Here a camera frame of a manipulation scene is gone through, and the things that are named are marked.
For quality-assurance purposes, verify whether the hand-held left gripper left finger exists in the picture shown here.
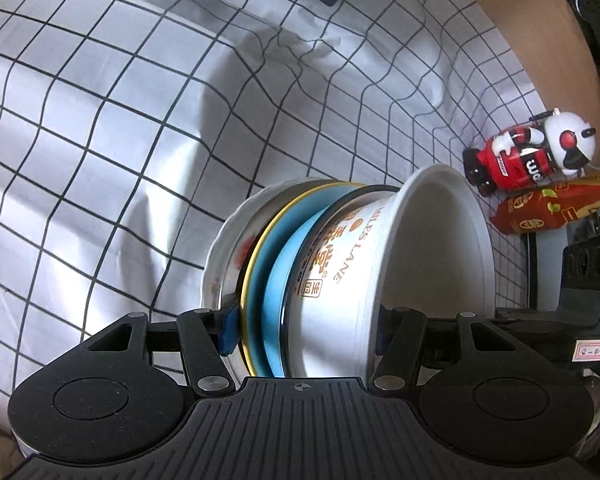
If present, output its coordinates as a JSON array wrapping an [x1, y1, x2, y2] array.
[[86, 308, 241, 398]]

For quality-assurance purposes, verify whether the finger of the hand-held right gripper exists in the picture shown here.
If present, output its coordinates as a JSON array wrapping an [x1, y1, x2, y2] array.
[[496, 309, 581, 335]]

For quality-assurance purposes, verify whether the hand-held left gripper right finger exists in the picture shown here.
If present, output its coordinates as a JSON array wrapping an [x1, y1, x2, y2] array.
[[372, 305, 518, 392]]

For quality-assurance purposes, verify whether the blue enamel bowl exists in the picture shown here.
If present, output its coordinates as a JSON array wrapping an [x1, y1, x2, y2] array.
[[257, 182, 401, 378]]

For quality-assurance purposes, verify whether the stainless steel bowl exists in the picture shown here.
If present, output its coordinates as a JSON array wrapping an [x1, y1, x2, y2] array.
[[219, 182, 341, 321]]

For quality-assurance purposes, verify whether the white patterned plate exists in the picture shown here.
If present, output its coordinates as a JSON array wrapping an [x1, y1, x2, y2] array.
[[200, 180, 331, 321]]

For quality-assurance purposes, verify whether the white paper bowl orange print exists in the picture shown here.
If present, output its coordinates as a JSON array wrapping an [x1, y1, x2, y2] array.
[[285, 164, 497, 380]]

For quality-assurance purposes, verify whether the red snack bag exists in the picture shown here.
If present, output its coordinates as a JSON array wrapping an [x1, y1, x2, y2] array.
[[490, 170, 600, 235]]

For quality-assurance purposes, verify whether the red toy figurine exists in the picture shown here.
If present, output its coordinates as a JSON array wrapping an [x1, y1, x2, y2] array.
[[462, 107, 598, 196]]

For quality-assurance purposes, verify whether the white checked tablecloth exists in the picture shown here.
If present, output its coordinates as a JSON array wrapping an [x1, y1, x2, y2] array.
[[0, 0, 546, 411]]

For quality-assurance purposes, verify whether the black device with ring lights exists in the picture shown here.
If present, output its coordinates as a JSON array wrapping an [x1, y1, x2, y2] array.
[[545, 0, 600, 128]]

